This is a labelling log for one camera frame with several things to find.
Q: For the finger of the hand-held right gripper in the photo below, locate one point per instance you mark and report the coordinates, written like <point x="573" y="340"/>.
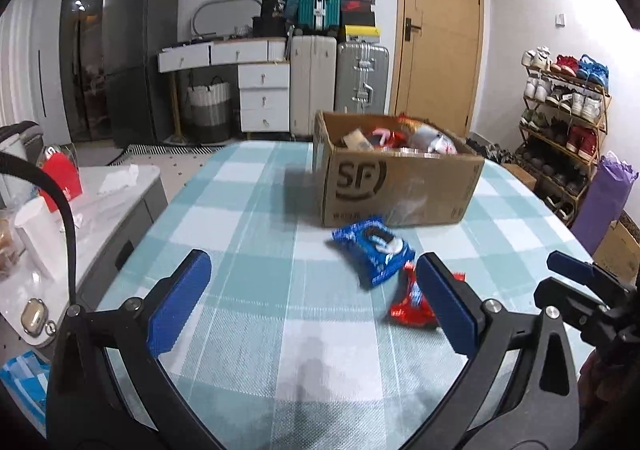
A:
<point x="570" y="264"/>
<point x="565" y="302"/>

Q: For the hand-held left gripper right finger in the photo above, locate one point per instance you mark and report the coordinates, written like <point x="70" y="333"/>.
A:
<point x="450" y="310"/>

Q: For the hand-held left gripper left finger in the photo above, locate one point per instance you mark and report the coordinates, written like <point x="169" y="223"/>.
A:
<point x="175" y="310"/>

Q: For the small red snack packet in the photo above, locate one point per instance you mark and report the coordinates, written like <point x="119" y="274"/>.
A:
<point x="412" y="307"/>

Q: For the blue cookie packet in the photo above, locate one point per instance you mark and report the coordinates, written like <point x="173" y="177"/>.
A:
<point x="375" y="250"/>

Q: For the snack packets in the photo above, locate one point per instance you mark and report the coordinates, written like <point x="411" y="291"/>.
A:
<point x="432" y="138"/>

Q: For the red cone crisp snack bag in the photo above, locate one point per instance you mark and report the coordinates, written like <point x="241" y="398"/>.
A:
<point x="390" y="138"/>

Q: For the small brown snack box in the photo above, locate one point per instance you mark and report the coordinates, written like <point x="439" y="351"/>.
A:
<point x="357" y="139"/>

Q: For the small cardboard box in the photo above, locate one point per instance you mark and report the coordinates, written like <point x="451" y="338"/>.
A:
<point x="617" y="250"/>

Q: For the purple paper bag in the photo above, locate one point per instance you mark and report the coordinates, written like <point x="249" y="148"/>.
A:
<point x="600" y="200"/>

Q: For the flat cardboard box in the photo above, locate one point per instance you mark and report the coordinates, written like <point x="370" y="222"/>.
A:
<point x="520" y="175"/>

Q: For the white marble side table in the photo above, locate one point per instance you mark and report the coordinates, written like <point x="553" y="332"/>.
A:
<point x="115" y="215"/>

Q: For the wooden shoe rack with shoes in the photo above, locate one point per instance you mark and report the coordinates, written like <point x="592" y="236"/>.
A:
<point x="565" y="130"/>

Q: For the pile of shoes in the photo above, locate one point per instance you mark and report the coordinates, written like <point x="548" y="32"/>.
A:
<point x="487" y="150"/>

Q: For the crumpled white tissue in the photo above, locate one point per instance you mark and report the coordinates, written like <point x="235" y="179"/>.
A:
<point x="120" y="179"/>

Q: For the beige earbuds case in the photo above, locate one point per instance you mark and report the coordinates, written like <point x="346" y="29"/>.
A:
<point x="31" y="317"/>

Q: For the white cup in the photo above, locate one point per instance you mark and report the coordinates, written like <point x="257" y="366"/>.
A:
<point x="37" y="240"/>

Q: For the patterned rug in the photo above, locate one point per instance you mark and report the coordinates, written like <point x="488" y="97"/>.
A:
<point x="170" y="154"/>

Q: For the red paper gift bag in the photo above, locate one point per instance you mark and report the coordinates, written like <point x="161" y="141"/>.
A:
<point x="62" y="180"/>

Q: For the blue white plastic bag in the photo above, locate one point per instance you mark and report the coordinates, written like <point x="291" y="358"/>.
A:
<point x="22" y="390"/>

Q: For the woven basket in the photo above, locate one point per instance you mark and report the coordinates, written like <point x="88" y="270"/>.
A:
<point x="207" y="110"/>

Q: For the white desk with drawers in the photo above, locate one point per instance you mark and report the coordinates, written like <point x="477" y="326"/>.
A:
<point x="260" y="80"/>

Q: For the silver suitcase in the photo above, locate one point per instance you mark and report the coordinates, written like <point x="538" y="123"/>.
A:
<point x="362" y="78"/>

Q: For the grey refrigerator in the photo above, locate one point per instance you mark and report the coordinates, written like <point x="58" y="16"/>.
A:
<point x="140" y="55"/>

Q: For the beige suitcase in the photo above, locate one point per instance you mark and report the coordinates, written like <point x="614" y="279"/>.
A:
<point x="312" y="85"/>

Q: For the wooden door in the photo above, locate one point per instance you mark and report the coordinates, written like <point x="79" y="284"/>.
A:
<point x="440" y="30"/>

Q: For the dark glass cabinet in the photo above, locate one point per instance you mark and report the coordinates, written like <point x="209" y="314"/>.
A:
<point x="82" y="45"/>

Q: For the yellow white shoe box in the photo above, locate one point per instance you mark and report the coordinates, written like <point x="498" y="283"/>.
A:
<point x="360" y="34"/>

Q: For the plain black shoe box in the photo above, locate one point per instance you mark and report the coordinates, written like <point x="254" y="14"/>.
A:
<point x="358" y="18"/>

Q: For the red shoe box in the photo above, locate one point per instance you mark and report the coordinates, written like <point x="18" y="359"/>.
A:
<point x="358" y="5"/>

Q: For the black bag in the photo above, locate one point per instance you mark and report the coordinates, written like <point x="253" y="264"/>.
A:
<point x="274" y="3"/>

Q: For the silver oval mirror frame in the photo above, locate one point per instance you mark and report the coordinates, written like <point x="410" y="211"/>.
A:
<point x="220" y="5"/>

